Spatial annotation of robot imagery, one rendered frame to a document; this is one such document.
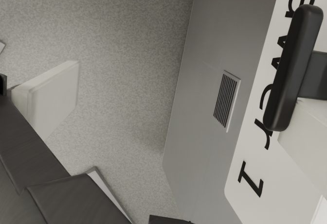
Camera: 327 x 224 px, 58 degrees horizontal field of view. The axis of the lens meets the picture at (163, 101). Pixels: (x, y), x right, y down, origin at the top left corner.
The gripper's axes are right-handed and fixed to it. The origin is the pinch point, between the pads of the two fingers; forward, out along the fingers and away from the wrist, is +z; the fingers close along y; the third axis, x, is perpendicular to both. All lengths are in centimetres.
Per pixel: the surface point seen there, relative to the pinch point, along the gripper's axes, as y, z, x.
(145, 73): -5, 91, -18
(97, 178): -17, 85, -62
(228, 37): 13, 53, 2
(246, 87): 16.1, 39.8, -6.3
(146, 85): -4, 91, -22
